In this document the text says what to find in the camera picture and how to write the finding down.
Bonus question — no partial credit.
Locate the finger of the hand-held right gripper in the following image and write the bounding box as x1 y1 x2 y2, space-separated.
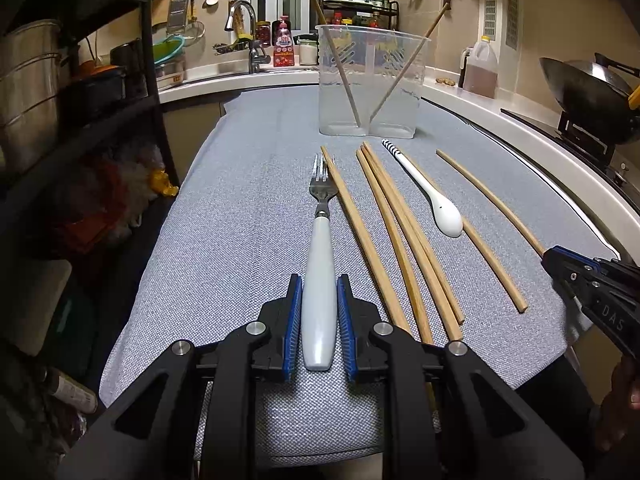
582 257 624 273
542 245 597 306

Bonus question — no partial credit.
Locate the large steel pot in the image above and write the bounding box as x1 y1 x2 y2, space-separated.
0 19 68 173

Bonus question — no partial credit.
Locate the plastic cooking oil jug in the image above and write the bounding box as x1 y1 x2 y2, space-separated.
459 36 500 99

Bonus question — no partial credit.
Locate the white handled metal fork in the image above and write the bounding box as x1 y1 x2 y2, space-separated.
300 154 337 372

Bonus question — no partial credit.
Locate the hanging wire strainer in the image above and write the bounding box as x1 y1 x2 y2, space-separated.
187 2 207 40

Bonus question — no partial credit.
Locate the black gas stove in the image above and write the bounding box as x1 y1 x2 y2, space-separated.
501 107 640 196

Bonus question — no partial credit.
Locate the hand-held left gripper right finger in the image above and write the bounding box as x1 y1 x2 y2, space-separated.
336 274 586 480

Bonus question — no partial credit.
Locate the person's right hand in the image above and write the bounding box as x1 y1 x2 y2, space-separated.
602 355 640 461

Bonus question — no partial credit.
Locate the red refill pouch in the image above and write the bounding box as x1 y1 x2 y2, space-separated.
272 16 297 69

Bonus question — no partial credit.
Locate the white wall vent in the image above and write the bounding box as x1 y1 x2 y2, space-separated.
505 0 521 52
482 0 499 41

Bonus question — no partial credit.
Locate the white spoon with striped handle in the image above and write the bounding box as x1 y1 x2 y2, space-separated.
382 138 464 238

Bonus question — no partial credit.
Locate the clear plastic utensil container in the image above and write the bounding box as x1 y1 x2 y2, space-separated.
315 24 432 140

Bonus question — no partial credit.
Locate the black spice rack with jars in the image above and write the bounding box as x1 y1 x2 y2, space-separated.
320 0 401 29

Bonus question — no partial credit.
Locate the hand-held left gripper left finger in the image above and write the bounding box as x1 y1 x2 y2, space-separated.
55 274 304 480

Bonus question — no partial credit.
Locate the grey woven table cloth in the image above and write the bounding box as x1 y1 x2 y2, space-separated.
99 85 621 463

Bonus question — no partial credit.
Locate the chrome kitchen faucet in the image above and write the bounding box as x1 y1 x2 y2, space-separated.
224 0 266 74

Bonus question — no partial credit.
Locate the green plastic colander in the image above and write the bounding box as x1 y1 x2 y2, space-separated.
152 35 185 67

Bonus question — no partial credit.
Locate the yellow plastic toy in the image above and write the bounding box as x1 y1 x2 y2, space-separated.
149 169 180 197

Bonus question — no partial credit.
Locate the black metal shelf rack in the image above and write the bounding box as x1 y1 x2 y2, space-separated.
0 0 181 321

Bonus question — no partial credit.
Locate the black lidded container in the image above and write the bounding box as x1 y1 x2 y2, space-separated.
74 65 127 107

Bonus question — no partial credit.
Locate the dark metal wok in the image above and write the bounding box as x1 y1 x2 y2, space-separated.
539 52 640 147

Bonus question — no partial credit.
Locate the hanging metal grater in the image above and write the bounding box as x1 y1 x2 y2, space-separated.
166 0 192 35

